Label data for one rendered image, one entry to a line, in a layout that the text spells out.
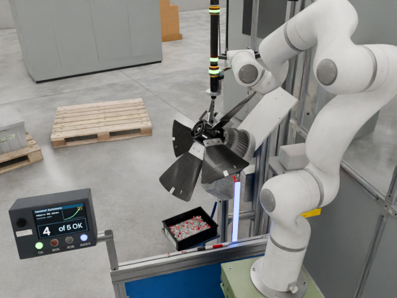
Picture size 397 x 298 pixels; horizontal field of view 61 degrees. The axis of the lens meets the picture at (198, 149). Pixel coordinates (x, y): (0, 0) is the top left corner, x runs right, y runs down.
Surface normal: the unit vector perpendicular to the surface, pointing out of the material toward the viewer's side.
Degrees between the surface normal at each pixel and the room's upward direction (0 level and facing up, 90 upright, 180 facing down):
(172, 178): 51
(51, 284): 0
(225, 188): 55
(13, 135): 95
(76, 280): 0
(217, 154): 11
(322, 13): 66
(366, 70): 79
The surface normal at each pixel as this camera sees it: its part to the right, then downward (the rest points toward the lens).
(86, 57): 0.52, 0.41
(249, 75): 0.00, 0.47
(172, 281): 0.25, 0.48
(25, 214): 0.23, 0.23
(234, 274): 0.07, -0.88
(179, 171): -0.34, -0.20
